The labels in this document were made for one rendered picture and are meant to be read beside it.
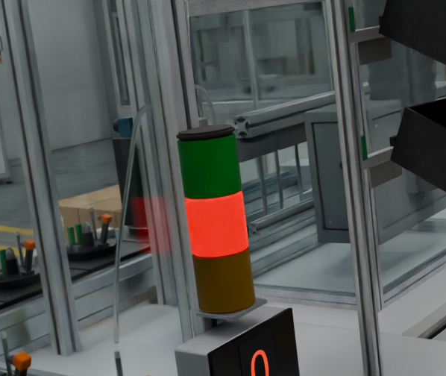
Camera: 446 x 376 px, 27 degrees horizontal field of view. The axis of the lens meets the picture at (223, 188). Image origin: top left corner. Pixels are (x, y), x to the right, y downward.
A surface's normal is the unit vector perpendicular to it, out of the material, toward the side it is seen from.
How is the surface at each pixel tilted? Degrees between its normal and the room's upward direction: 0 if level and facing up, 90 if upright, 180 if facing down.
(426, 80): 107
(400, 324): 0
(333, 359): 0
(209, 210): 90
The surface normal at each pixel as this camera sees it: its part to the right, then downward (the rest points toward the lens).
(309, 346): -0.12, -0.98
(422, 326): 0.79, 0.01
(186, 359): -0.61, 0.22
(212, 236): -0.16, 0.19
